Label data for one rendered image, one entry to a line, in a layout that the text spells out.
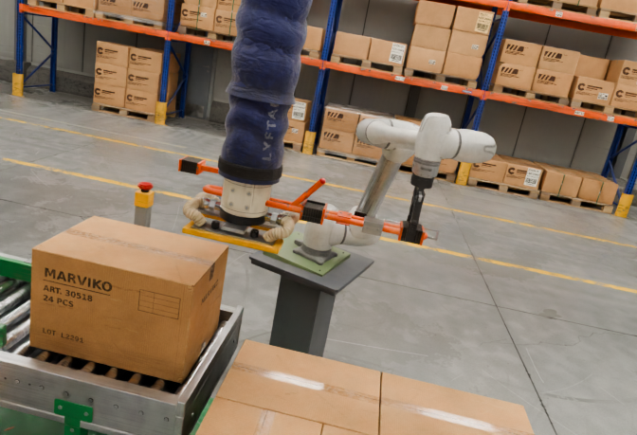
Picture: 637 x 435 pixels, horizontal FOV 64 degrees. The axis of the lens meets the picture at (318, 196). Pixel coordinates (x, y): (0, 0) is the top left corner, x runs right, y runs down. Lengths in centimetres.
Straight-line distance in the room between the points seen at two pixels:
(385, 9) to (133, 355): 889
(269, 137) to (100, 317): 89
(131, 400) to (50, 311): 46
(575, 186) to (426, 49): 344
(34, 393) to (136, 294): 48
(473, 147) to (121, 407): 147
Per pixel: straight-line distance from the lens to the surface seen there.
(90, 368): 213
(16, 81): 1091
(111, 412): 202
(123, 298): 197
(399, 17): 1023
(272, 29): 166
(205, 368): 203
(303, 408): 202
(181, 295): 187
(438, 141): 172
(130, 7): 984
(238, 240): 177
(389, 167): 237
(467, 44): 900
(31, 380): 211
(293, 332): 278
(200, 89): 1076
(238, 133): 172
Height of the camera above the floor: 179
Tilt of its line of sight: 16 degrees down
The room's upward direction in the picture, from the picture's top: 11 degrees clockwise
